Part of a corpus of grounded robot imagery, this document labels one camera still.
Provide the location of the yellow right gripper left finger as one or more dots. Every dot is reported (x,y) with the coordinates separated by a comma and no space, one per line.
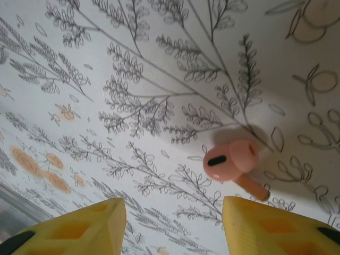
(87,233)

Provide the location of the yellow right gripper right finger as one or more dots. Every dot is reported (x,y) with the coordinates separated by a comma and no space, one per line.
(265,233)

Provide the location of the floral patterned table cover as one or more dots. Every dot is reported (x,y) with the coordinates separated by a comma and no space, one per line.
(132,79)

